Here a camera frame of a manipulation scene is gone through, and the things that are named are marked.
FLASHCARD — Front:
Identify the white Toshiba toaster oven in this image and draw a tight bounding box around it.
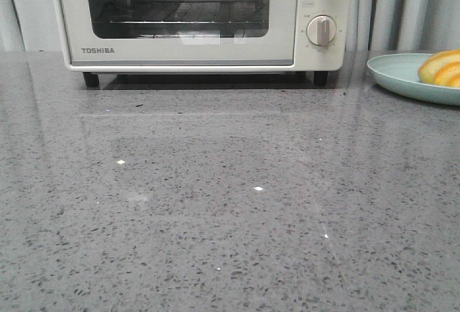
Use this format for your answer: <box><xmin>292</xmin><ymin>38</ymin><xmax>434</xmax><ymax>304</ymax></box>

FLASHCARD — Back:
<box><xmin>53</xmin><ymin>0</ymin><xmax>351</xmax><ymax>87</ymax></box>

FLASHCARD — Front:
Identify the oven glass door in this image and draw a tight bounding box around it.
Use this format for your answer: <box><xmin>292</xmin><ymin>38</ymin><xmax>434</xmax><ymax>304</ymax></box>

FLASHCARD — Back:
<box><xmin>58</xmin><ymin>0</ymin><xmax>297</xmax><ymax>66</ymax></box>

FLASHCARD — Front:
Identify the light green plate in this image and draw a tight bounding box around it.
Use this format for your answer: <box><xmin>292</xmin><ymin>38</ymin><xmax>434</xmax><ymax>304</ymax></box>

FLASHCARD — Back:
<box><xmin>367</xmin><ymin>53</ymin><xmax>459</xmax><ymax>106</ymax></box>

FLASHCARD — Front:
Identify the metal wire oven rack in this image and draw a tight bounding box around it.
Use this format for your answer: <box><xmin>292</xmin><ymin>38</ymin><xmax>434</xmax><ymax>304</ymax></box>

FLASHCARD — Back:
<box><xmin>94</xmin><ymin>1</ymin><xmax>269</xmax><ymax>24</ymax></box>

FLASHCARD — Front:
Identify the golden croissant bread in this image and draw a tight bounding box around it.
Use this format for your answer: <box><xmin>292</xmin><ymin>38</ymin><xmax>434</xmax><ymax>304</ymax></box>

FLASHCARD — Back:
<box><xmin>418</xmin><ymin>50</ymin><xmax>459</xmax><ymax>88</ymax></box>

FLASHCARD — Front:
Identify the lower beige oven knob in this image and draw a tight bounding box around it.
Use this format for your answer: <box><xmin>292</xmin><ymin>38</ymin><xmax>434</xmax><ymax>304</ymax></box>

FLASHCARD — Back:
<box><xmin>306</xmin><ymin>15</ymin><xmax>337</xmax><ymax>47</ymax></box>

